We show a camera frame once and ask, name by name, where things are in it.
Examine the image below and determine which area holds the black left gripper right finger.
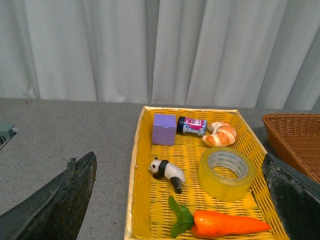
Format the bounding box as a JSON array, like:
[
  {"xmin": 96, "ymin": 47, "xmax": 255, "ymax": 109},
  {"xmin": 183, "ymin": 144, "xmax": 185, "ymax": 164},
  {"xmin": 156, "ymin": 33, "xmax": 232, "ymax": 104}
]
[{"xmin": 262, "ymin": 153, "xmax": 320, "ymax": 240}]

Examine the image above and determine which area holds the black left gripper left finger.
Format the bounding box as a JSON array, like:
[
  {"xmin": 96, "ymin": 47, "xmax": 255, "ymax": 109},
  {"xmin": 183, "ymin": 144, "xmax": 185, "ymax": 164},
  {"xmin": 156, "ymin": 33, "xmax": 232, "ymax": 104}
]
[{"xmin": 0, "ymin": 151, "xmax": 97, "ymax": 240}]

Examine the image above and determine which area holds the yellow packing tape roll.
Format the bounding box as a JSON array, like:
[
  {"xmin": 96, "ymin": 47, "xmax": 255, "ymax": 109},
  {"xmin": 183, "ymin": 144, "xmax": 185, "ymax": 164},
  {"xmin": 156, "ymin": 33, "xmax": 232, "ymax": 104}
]
[{"xmin": 197, "ymin": 146, "xmax": 256, "ymax": 202}]

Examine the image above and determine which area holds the brown wicker basket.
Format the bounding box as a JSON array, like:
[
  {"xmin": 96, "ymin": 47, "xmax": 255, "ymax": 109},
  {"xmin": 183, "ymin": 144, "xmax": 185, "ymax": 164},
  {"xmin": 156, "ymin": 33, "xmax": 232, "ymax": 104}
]
[{"xmin": 262, "ymin": 113, "xmax": 320, "ymax": 183}]

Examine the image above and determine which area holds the yellow woven basket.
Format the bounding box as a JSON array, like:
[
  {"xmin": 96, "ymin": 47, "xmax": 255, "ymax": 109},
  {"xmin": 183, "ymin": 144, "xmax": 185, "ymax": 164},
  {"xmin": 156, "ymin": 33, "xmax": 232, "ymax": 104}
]
[{"xmin": 124, "ymin": 106, "xmax": 288, "ymax": 240}]

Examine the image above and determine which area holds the grey device at left edge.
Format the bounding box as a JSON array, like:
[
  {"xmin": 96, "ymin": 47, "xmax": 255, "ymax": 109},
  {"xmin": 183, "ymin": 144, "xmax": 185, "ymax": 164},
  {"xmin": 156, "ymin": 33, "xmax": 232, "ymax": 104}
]
[{"xmin": 0, "ymin": 122, "xmax": 19, "ymax": 149}]

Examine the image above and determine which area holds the toy orange carrot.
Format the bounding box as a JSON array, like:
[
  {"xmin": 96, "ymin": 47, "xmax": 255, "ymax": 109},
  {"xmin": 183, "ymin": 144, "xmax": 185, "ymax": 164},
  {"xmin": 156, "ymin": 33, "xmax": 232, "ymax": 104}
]
[{"xmin": 168, "ymin": 196, "xmax": 271, "ymax": 239}]

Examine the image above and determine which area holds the toy croissant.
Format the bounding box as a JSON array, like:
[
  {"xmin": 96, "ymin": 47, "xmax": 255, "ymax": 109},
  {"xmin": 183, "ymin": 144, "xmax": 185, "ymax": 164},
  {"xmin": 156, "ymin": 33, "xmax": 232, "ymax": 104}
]
[{"xmin": 202, "ymin": 121, "xmax": 237, "ymax": 147}]

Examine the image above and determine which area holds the toy panda figure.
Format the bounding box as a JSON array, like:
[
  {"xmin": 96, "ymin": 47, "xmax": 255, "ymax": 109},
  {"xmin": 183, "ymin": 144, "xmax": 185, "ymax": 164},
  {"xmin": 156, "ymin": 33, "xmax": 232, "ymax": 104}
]
[{"xmin": 147, "ymin": 157, "xmax": 186, "ymax": 194}]

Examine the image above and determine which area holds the small labelled jar black lid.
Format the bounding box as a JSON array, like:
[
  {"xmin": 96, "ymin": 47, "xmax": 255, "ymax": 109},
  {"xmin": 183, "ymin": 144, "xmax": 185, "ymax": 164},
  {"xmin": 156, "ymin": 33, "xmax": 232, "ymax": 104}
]
[{"xmin": 176, "ymin": 116, "xmax": 208, "ymax": 136}]

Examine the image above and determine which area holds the purple cube block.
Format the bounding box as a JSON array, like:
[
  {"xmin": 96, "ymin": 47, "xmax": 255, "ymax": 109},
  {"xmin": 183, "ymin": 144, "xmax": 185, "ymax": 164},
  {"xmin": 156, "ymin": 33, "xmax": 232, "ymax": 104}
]
[{"xmin": 151, "ymin": 113, "xmax": 177, "ymax": 146}]

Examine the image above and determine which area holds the white curtain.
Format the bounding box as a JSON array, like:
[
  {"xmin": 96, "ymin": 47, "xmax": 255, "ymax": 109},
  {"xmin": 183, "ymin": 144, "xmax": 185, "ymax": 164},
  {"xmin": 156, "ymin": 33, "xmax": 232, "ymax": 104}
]
[{"xmin": 0, "ymin": 0, "xmax": 320, "ymax": 111}]

